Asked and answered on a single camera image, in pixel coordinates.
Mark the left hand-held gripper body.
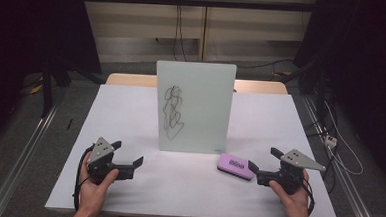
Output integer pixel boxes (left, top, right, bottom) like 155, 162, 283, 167
85, 135, 137, 189

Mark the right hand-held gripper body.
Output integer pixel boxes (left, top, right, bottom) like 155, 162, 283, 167
255, 146, 328, 198

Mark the purple whiteboard eraser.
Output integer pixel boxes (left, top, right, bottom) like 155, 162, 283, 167
215, 151, 257, 182

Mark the glass whiteboard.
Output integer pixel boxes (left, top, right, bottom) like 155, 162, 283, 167
151, 60, 238, 157

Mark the person's left hand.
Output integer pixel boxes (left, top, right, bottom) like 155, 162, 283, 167
76, 151, 122, 217

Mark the person's right hand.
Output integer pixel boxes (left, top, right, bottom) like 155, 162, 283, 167
266, 167, 314, 217

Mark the white power strip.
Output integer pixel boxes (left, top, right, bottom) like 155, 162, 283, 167
323, 133, 340, 150

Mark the white table cover sheet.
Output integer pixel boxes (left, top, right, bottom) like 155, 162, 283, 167
43, 81, 346, 217

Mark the yellow floor object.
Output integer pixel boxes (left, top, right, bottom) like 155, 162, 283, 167
29, 82, 45, 96

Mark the dark curtain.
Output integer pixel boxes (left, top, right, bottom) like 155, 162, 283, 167
286, 0, 386, 190
0, 0, 107, 155

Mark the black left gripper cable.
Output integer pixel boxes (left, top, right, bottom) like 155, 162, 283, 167
70, 143, 96, 213

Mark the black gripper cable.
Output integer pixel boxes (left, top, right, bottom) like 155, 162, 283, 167
298, 173, 318, 217
70, 143, 96, 213

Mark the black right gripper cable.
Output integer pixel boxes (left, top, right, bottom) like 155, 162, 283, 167
298, 173, 318, 217

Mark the white cable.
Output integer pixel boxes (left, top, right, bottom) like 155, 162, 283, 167
320, 100, 369, 177

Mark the metal floor rail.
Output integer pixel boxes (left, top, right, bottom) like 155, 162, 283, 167
0, 86, 69, 217
294, 94, 386, 217

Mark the black floor cable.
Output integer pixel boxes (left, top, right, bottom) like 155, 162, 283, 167
236, 56, 296, 73

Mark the black hanging cable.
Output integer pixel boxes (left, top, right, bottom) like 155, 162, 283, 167
171, 4, 181, 63
175, 5, 191, 63

